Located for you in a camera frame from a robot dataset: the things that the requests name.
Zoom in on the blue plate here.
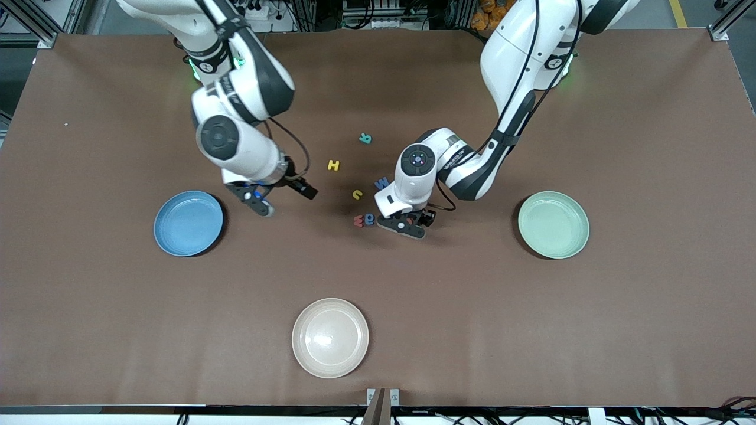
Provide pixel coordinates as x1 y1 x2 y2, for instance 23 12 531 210
153 190 225 257

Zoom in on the green plate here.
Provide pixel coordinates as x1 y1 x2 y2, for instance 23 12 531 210
517 191 591 260

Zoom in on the beige plate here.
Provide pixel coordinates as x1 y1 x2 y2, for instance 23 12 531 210
291 297 370 379

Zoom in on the white power strip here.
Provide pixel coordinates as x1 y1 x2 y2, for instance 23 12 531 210
237 0 278 21

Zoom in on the grey equipment rack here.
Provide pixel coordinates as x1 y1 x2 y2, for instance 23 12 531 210
341 0 431 30

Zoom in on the orange packets pile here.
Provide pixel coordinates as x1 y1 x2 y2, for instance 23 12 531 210
471 0 501 31

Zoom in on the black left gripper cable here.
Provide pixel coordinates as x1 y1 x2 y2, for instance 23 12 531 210
428 180 458 212

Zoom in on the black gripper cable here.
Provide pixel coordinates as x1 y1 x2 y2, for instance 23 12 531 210
263 117 311 179
428 180 458 212

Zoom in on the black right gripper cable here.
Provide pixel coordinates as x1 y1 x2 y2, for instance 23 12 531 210
263 117 311 179

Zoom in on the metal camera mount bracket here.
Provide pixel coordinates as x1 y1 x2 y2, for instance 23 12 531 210
361 388 400 425

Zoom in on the red black cable bundle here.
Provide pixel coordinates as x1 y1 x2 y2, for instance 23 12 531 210
697 397 756 423

